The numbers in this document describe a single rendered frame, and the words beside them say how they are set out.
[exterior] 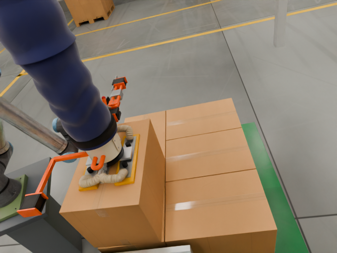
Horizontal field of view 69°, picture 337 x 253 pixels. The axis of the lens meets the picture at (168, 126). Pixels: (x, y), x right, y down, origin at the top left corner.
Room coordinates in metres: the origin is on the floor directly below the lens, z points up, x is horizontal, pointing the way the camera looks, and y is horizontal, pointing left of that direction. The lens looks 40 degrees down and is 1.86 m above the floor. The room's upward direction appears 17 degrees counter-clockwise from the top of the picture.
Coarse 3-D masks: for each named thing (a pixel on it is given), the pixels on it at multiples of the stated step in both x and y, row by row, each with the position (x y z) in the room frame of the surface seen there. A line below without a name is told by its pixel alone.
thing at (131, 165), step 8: (136, 136) 1.09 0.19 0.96; (128, 144) 1.01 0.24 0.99; (136, 144) 1.02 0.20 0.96; (136, 152) 0.96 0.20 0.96; (128, 160) 0.91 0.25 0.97; (136, 160) 0.91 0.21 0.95; (120, 168) 0.87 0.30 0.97; (128, 168) 0.86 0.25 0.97; (128, 176) 0.81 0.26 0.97; (120, 184) 0.79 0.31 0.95
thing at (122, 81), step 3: (117, 78) 1.59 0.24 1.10; (120, 78) 1.58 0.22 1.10; (123, 78) 1.56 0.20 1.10; (114, 81) 1.56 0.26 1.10; (117, 81) 1.55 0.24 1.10; (120, 81) 1.53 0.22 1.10; (123, 81) 1.53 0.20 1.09; (126, 81) 1.58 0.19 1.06; (114, 84) 1.52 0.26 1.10; (117, 84) 1.52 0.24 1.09; (120, 84) 1.51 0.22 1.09; (123, 84) 1.51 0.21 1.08; (123, 87) 1.51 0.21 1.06
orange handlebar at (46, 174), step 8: (120, 88) 1.46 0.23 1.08; (112, 104) 1.30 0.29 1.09; (80, 152) 0.95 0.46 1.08; (56, 160) 0.96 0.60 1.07; (64, 160) 0.95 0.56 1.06; (96, 160) 0.87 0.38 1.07; (104, 160) 0.86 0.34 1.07; (48, 168) 0.91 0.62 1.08; (96, 168) 0.81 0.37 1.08; (48, 176) 0.87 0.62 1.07; (40, 184) 0.82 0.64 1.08
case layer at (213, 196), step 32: (160, 128) 1.60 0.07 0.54; (192, 128) 1.48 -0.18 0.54; (224, 128) 1.37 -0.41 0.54; (192, 160) 1.15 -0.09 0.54; (224, 160) 1.07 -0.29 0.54; (192, 192) 0.90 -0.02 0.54; (224, 192) 0.83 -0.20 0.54; (256, 192) 0.77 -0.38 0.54; (192, 224) 0.70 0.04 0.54; (224, 224) 0.64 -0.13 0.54; (256, 224) 0.59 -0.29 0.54
